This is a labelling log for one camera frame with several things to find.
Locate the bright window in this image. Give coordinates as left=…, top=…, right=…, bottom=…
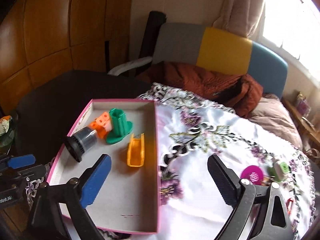
left=260, top=0, right=320, bottom=80

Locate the red toy clip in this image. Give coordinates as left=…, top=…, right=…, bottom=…
left=286, top=197, right=295, bottom=215

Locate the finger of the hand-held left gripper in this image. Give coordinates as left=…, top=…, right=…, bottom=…
left=0, top=154, right=35, bottom=169
left=0, top=164, right=45, bottom=180

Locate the orange white toy block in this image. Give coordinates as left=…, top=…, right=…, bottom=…
left=89, top=112, right=112, bottom=138

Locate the green white toy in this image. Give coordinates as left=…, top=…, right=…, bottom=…
left=269, top=156, right=290, bottom=182

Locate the magenta plastic disc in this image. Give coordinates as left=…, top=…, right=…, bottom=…
left=240, top=165, right=264, bottom=186

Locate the pink pillow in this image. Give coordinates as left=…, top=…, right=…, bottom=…
left=246, top=94, right=303, bottom=150

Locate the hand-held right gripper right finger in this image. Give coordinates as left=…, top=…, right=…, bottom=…
left=207, top=154, right=295, bottom=240

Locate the white chair armrest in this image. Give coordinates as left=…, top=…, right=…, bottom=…
left=107, top=56, right=153, bottom=77

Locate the wooden wardrobe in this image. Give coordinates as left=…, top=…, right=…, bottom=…
left=0, top=0, right=134, bottom=117

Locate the grey yellow blue headboard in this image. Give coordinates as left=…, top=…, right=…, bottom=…
left=152, top=22, right=288, bottom=100

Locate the beige curtain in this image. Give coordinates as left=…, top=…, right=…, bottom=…
left=212, top=0, right=267, bottom=40

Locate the wooden nightstand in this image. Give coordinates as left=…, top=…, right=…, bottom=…
left=282, top=97, right=320, bottom=145

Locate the orange plastic trough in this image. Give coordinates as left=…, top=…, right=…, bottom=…
left=127, top=133, right=146, bottom=167

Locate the glass side table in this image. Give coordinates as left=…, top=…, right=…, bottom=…
left=0, top=130, right=17, bottom=155

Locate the rust brown quilted jacket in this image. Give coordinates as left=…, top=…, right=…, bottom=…
left=136, top=62, right=264, bottom=118

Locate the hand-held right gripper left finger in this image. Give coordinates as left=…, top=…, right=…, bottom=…
left=26, top=154, right=112, bottom=240

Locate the black grey cylinder toy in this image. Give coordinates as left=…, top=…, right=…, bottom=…
left=64, top=126, right=98, bottom=163

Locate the purple box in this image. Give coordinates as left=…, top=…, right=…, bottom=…
left=295, top=92, right=312, bottom=115

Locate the green plastic toy piece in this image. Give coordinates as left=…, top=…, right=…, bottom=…
left=104, top=108, right=134, bottom=145

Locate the pink cardboard box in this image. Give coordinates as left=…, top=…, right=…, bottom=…
left=46, top=99, right=160, bottom=235

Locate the white floral tablecloth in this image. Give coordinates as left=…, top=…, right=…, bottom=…
left=24, top=82, right=317, bottom=240

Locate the white orange snack packet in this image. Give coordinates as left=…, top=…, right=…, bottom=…
left=0, top=115, right=15, bottom=137

